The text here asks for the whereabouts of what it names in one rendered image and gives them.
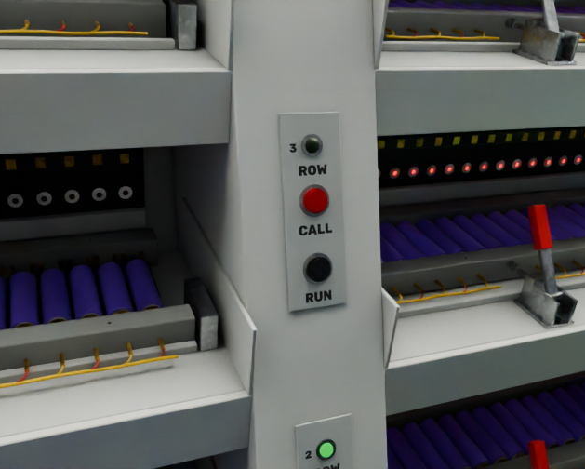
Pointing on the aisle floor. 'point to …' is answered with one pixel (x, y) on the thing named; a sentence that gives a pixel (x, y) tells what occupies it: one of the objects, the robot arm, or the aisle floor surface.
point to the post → (368, 251)
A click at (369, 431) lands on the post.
